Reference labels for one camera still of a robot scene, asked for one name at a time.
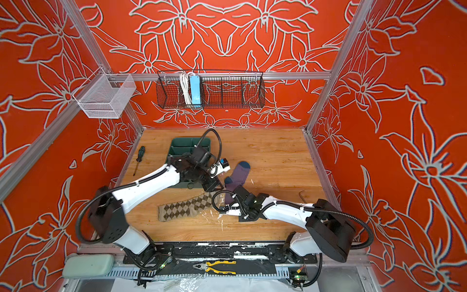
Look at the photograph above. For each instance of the green handle screwdriver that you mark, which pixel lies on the green handle screwdriver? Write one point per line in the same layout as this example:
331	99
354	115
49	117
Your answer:
139	158

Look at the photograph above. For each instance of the black wire wall basket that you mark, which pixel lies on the black wire wall basket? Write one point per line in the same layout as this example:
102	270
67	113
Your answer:
219	89

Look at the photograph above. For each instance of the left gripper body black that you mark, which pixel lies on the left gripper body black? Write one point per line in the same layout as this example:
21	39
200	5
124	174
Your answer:
204	177

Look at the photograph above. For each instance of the black allen key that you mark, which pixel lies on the black allen key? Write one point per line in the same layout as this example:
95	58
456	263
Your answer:
301	195

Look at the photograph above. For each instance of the beige argyle sock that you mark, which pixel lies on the beige argyle sock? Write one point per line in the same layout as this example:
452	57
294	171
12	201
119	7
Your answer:
185	209

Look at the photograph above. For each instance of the yellow handle pliers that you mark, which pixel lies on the yellow handle pliers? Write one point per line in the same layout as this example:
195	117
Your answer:
212	267

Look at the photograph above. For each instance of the light blue box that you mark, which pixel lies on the light blue box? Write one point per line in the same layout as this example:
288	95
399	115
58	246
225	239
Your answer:
195	86

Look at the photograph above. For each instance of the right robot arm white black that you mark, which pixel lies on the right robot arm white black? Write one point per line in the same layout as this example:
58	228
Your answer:
327	230

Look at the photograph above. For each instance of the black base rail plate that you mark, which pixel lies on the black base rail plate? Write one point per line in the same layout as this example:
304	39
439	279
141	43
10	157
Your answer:
175	253

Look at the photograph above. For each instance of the white wire mesh basket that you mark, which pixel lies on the white wire mesh basket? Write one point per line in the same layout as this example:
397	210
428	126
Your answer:
101	98

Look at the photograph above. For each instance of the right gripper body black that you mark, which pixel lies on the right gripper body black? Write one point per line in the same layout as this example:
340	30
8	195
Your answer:
244	217

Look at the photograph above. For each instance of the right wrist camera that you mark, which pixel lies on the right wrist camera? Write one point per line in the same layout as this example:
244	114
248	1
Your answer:
233	210

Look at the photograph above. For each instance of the green plastic divided tray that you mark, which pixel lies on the green plastic divided tray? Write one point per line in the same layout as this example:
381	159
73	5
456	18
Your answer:
179	147

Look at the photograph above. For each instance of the pale green foam pad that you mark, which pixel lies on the pale green foam pad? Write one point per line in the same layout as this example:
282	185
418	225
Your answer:
88	265

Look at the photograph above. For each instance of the white slotted cable duct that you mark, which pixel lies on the white slotted cable duct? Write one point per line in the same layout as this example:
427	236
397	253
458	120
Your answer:
132	274

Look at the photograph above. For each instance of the purple sock yellow cuff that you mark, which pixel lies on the purple sock yellow cuff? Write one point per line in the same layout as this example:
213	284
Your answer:
238	177

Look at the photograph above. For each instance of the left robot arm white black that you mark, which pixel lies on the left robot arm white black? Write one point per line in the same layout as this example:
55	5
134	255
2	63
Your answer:
103	219

